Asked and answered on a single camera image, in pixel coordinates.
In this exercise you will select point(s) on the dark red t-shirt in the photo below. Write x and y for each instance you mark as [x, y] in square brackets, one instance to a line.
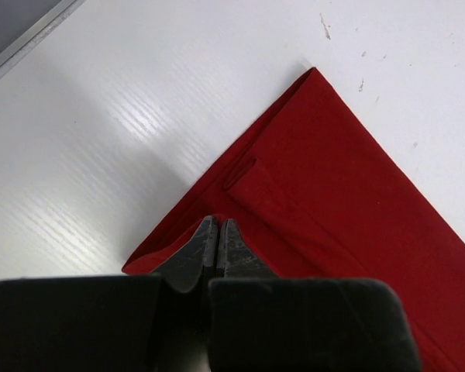
[315, 195]

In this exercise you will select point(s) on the aluminium table frame rail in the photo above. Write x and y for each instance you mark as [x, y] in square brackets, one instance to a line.
[24, 24]

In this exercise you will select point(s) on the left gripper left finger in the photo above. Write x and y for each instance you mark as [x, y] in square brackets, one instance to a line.
[149, 322]

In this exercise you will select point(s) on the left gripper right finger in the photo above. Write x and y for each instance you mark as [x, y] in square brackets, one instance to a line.
[261, 322]

